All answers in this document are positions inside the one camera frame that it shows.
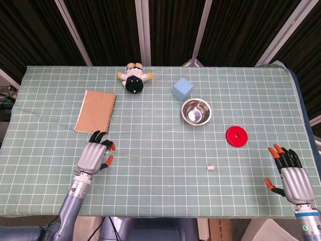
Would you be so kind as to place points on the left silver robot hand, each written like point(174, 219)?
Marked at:
point(91, 157)

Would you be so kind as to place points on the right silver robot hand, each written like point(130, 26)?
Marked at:
point(297, 183)

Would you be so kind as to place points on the small white rubber stopper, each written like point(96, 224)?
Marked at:
point(210, 168)

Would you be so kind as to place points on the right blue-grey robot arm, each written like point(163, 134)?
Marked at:
point(309, 223)

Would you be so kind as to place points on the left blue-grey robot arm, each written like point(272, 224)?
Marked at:
point(70, 208)

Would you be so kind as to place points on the brown spiral notebook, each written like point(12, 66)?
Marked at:
point(96, 111)

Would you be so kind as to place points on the green checkered tablecloth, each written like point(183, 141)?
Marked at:
point(160, 180)

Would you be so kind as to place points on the red plastic disc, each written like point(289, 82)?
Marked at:
point(232, 140)

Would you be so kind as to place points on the brown cardboard box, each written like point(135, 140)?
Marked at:
point(225, 229)

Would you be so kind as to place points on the white plush doll black head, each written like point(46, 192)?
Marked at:
point(134, 82)

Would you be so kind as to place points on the grey-blue robot torso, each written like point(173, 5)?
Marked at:
point(150, 229)

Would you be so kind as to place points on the light blue foam cube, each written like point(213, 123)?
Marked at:
point(183, 89)

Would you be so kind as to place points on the stainless steel bowl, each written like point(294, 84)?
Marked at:
point(196, 111)

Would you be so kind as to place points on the dark brown curtain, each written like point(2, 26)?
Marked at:
point(113, 30)

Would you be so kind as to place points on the white frame post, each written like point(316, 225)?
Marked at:
point(143, 30)
point(281, 37)
point(10, 78)
point(75, 37)
point(200, 32)

